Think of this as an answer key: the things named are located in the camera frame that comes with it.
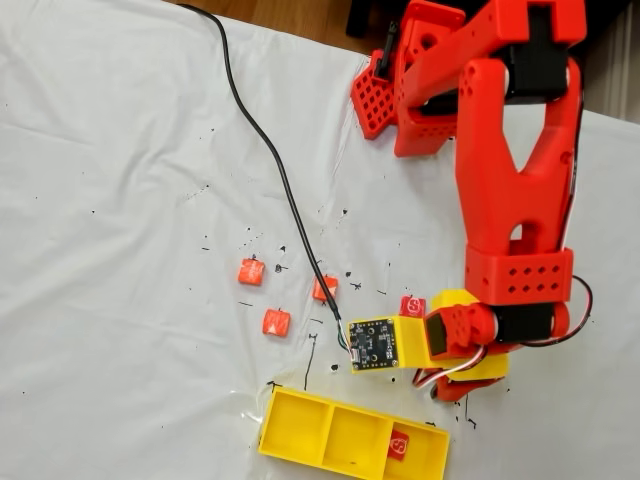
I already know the black table clamp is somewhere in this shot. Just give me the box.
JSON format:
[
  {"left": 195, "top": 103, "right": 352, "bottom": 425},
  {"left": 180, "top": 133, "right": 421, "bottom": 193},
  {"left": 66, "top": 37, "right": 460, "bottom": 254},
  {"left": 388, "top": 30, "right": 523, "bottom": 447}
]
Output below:
[{"left": 373, "top": 20, "right": 401, "bottom": 81}]

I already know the white plastic table cover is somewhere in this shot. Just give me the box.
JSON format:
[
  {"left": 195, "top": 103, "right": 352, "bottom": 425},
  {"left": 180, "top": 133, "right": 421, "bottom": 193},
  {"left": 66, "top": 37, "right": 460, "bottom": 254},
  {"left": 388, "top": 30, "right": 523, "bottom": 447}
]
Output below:
[{"left": 0, "top": 0, "right": 640, "bottom": 480}]

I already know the servo wire bundle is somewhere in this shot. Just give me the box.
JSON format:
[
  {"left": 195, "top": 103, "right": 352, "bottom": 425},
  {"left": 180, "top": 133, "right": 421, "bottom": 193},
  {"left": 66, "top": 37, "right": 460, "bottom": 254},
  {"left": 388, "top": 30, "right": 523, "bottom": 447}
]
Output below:
[{"left": 413, "top": 272, "right": 595, "bottom": 399}]

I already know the orange Starburst candy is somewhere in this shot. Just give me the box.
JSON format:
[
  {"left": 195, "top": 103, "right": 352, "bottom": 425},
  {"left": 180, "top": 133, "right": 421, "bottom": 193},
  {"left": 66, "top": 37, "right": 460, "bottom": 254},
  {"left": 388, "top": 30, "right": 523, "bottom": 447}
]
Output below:
[
  {"left": 235, "top": 257, "right": 267, "bottom": 289},
  {"left": 262, "top": 308, "right": 294, "bottom": 340},
  {"left": 310, "top": 273, "right": 340, "bottom": 304}
]

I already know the yellow three-compartment box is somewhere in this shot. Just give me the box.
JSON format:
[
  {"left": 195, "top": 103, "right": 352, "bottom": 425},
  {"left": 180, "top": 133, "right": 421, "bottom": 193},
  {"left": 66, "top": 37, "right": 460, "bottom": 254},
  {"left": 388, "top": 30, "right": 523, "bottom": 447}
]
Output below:
[{"left": 257, "top": 388, "right": 451, "bottom": 480}]

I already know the camera board on yellow mount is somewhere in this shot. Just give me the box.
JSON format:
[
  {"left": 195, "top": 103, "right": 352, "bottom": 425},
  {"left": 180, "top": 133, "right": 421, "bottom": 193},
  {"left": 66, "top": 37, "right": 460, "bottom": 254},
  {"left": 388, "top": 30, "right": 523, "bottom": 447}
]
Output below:
[{"left": 348, "top": 313, "right": 432, "bottom": 375}]

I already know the cherry Starburst candy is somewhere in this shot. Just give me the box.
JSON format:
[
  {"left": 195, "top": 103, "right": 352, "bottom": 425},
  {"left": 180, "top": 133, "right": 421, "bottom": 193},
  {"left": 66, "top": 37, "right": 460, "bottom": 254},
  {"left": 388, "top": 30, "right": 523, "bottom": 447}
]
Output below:
[
  {"left": 388, "top": 430, "right": 411, "bottom": 460},
  {"left": 398, "top": 294, "right": 427, "bottom": 319}
]

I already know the black camera cable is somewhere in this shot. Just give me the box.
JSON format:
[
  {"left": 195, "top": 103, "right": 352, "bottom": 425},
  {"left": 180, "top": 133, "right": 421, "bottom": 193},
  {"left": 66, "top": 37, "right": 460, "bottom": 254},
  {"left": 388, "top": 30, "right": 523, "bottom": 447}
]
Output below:
[{"left": 175, "top": 2, "right": 357, "bottom": 361}]

